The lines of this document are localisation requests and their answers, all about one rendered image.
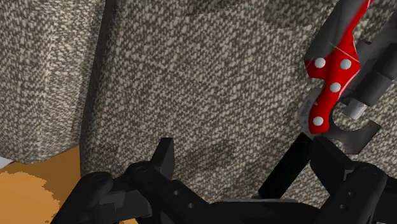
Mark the grey tweed sofa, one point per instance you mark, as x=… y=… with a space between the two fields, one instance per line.
x=217 y=93

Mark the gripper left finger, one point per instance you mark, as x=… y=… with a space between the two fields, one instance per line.
x=141 y=189

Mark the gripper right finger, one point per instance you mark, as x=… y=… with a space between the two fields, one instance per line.
x=356 y=192

